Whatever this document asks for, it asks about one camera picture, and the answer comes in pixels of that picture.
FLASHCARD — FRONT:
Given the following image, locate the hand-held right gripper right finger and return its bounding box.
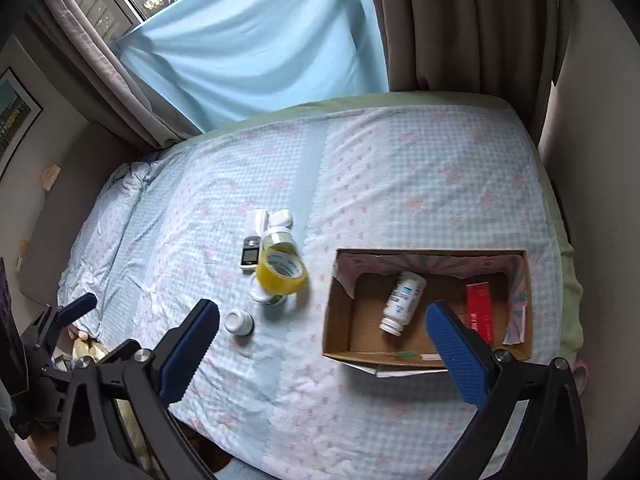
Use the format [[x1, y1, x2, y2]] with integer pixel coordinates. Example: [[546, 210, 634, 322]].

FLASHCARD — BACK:
[[426, 301, 588, 480]]

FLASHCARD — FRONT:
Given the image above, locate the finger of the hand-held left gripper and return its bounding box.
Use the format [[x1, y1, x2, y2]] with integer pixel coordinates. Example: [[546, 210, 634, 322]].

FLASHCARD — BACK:
[[27, 293, 98, 348]]

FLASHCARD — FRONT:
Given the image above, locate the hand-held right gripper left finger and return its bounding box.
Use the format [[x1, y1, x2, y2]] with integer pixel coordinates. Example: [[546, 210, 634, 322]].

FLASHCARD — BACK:
[[57, 299, 221, 480]]

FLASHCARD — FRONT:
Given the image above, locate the small white bottle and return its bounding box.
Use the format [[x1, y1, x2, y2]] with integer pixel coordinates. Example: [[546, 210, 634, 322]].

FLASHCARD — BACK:
[[225, 309, 255, 336]]

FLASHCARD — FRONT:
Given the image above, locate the white pill bottle blue label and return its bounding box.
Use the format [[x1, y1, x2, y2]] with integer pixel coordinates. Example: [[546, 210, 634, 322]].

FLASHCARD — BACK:
[[378, 271, 427, 336]]

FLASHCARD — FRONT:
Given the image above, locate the white jar green label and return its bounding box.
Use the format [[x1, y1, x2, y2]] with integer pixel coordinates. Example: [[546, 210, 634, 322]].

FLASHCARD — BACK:
[[250, 285, 288, 307]]

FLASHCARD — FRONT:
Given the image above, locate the brown cardboard box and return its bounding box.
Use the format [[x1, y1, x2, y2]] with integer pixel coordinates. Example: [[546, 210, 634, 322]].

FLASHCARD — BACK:
[[322, 248, 532, 377]]

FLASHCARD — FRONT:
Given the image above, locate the white handheld digital meter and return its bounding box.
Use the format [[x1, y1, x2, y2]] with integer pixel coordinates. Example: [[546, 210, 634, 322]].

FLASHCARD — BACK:
[[240, 235, 262, 274]]

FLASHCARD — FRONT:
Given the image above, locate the yellow tape roll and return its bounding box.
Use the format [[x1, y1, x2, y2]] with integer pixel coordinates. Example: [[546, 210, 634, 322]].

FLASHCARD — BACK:
[[255, 247, 307, 295]]

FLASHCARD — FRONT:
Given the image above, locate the white jar green band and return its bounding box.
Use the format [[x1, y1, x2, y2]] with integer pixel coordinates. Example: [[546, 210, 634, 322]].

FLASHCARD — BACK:
[[261, 227, 296, 252]]

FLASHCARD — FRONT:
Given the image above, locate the white tube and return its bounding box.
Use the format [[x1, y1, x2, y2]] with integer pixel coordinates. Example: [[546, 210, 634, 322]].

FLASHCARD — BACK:
[[246, 209, 271, 237]]

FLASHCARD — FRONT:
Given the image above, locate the red carton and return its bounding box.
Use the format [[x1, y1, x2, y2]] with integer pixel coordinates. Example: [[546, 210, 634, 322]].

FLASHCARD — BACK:
[[465, 282, 496, 345]]

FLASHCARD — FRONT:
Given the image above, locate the beige headboard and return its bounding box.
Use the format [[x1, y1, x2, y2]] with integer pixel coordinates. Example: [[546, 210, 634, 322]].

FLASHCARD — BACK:
[[20, 110, 146, 306]]

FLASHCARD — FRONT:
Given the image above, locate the bed with green sheet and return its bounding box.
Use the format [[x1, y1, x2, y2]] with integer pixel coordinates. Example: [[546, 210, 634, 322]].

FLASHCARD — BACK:
[[175, 91, 586, 376]]

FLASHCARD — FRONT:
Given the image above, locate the grey curtain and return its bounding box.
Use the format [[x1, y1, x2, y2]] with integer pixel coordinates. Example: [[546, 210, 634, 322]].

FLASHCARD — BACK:
[[362, 0, 571, 136], [40, 0, 201, 150]]

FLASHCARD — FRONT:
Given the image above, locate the light blue cloth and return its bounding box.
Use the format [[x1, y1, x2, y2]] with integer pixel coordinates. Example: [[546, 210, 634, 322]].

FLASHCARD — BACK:
[[111, 0, 390, 133]]

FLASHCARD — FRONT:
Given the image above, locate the framed wall poster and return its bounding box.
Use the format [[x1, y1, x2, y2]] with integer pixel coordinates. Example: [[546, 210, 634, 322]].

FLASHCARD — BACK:
[[0, 66, 45, 176]]

